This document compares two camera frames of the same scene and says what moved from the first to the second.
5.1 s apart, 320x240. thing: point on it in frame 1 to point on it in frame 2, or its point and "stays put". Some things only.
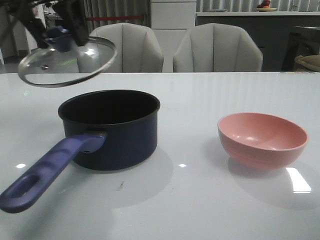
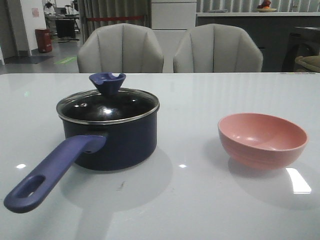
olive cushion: [310, 63] stays put
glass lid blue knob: [64, 60] to [109, 104]
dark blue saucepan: [109, 130] stays put
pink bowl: [261, 141] stays put
